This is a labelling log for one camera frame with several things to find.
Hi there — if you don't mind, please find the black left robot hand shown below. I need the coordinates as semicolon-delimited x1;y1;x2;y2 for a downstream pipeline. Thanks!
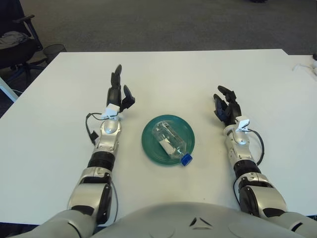
106;63;136;114

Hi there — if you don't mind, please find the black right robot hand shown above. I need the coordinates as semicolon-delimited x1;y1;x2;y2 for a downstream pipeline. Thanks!
212;85;243;125

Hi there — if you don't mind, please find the clear bottle with blue cap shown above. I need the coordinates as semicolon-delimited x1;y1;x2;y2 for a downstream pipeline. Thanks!
151;120;193;167

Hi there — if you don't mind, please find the green round plate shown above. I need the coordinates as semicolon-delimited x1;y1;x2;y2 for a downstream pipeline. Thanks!
141;114;196;166

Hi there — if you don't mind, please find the black office chair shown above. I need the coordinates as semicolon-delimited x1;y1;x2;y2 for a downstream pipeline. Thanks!
0;0;48;82

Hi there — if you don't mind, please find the grey cloth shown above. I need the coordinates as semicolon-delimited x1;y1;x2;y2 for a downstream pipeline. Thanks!
0;31;28;45

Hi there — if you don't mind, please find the grey robot torso shell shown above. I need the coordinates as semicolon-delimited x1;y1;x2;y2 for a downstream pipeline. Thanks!
0;202;317;238

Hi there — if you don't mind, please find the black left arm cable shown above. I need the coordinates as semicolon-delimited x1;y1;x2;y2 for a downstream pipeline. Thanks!
85;113;107;145

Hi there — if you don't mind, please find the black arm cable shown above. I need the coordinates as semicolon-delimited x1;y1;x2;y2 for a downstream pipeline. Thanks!
85;113;107;145
249;128;265;166

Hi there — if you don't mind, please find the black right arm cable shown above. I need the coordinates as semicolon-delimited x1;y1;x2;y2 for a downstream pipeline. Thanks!
249;128;265;166

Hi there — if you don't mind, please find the black wire mesh bin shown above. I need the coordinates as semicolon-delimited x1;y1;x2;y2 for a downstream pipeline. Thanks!
43;44;67;62

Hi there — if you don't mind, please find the white thin cable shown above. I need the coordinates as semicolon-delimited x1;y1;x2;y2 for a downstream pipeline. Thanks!
292;63;313;72

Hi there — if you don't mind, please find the white desk frame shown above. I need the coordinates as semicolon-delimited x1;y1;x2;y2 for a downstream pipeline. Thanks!
0;76;19;103

